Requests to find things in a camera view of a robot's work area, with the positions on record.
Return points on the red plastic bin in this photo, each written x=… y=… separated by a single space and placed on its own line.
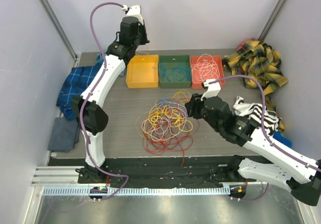
x=205 y=67

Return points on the black white striped cloth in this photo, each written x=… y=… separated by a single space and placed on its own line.
x=253 y=111

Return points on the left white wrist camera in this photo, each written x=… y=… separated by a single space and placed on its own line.
x=133 y=11

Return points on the green plastic bin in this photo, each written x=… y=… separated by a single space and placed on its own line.
x=174 y=71

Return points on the pink cloth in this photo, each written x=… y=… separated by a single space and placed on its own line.
x=241 y=45

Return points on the slotted cable duct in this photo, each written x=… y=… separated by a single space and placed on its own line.
x=95 y=191

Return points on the right aluminium frame post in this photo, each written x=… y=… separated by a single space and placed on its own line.
x=272 y=19

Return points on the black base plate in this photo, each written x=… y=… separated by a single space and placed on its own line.
x=167 y=172

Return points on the blue plaid cloth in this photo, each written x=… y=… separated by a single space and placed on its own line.
x=75 y=83

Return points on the aluminium frame post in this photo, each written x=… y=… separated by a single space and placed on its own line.
x=272 y=19
x=56 y=24

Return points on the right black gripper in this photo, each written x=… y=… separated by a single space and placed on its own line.
x=193 y=106

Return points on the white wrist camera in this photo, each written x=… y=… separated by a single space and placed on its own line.
x=212 y=88
x=133 y=11

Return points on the light blue cloth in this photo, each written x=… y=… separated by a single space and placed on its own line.
x=99 y=60

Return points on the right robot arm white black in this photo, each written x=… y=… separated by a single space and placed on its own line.
x=288 y=169

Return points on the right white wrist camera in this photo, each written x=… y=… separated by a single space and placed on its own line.
x=212 y=88

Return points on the yellow plastic bin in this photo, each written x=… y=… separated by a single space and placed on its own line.
x=142 y=72

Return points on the left aluminium frame post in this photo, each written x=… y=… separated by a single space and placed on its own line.
x=56 y=24

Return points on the bright blue cloth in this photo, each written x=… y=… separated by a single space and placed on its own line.
x=279 y=137

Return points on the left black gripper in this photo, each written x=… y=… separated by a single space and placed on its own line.
x=142 y=28

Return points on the grey folded cloth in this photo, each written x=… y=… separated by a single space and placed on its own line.
x=65 y=134

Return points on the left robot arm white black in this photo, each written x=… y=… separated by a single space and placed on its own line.
x=87 y=107

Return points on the yellow plaid shirt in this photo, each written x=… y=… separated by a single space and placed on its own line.
x=262 y=63

